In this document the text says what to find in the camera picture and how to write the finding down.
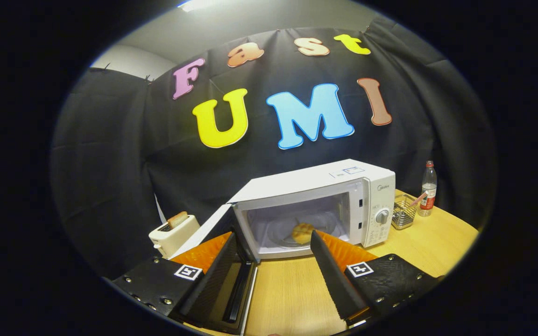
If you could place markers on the red striped straw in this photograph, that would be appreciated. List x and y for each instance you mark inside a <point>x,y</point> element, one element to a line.
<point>418,199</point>

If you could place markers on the toast bread slice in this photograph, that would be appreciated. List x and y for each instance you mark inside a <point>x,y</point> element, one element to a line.
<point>178,219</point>

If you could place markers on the white microwave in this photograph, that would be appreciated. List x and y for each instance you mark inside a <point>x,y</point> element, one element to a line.
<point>306,182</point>

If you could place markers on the clear plastic water bottle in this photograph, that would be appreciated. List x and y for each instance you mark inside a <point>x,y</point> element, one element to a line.
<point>428,196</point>

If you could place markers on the glass turntable plate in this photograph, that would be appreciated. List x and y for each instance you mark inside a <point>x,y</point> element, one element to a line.
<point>280,233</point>

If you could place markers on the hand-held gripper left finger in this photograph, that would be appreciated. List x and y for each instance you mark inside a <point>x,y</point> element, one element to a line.
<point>213,280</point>

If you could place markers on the orange marbled bun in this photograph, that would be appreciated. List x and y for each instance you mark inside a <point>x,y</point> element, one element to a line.
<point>301,233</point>

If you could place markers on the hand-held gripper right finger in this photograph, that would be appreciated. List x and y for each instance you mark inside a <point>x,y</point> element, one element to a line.
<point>334,280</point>

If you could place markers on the cream toaster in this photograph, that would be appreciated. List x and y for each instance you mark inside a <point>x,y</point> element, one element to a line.
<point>175,235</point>

